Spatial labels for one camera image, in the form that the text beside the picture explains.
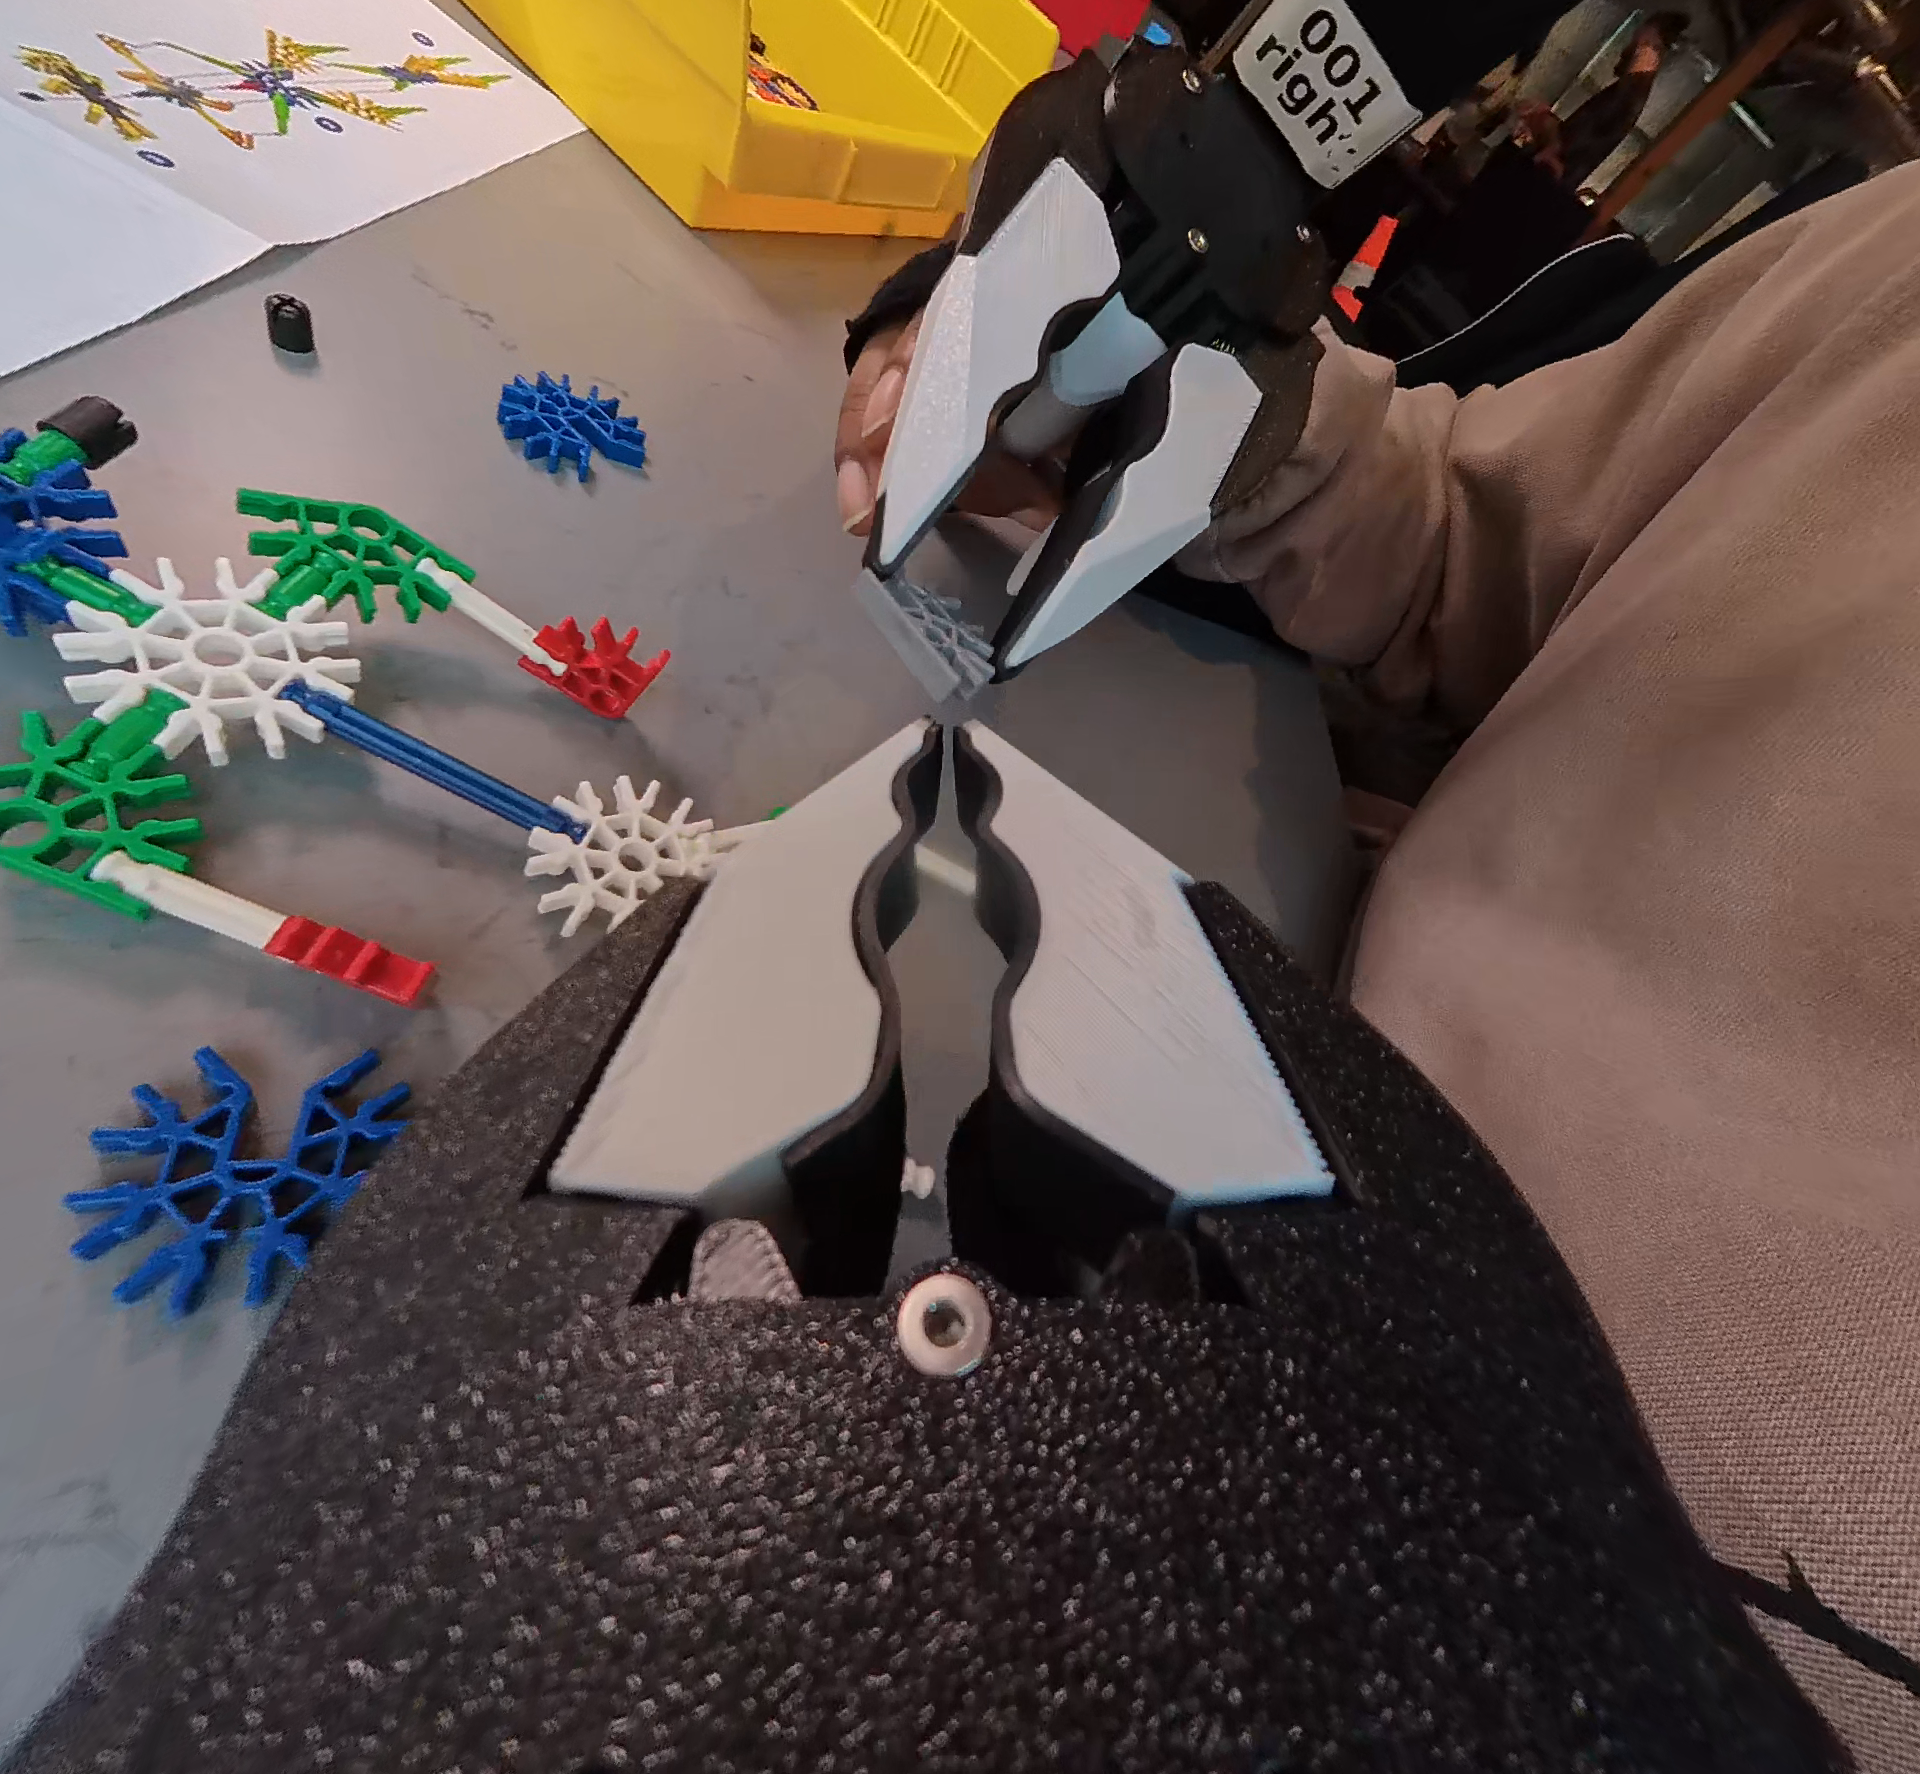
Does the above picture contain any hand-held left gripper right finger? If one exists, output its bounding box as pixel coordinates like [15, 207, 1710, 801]
[951, 720, 1340, 1292]

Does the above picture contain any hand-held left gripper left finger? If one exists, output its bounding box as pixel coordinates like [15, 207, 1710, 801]
[547, 719, 949, 1301]

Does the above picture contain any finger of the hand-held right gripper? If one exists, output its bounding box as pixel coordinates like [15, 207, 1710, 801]
[863, 157, 1129, 581]
[986, 338, 1263, 684]

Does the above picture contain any grey snowflake toy connector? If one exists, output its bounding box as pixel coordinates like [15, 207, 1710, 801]
[852, 571, 1001, 697]

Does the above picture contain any red toy connector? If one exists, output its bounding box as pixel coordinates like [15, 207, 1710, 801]
[516, 615, 673, 723]
[262, 914, 439, 1008]

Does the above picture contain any blue snowflake toy connector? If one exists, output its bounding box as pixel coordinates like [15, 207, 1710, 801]
[63, 1047, 414, 1318]
[499, 371, 651, 478]

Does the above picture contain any construction toy figure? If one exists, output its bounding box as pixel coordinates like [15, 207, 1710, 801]
[0, 394, 941, 1203]

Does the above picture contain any person's right forearm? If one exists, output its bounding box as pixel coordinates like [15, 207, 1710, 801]
[1200, 161, 1920, 757]

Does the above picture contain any grey desk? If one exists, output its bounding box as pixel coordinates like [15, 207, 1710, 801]
[0, 131, 1353, 1774]

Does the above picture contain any person's right hand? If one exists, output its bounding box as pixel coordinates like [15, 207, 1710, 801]
[835, 353, 1076, 536]

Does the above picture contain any orange white striped object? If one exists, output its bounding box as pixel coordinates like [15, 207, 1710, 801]
[1333, 214, 1401, 324]

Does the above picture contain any yellow plastic bin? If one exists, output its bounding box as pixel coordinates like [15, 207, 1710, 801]
[307, 0, 1061, 239]

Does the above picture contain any folded instruction sheet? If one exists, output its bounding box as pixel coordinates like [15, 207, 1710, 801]
[0, 0, 589, 382]

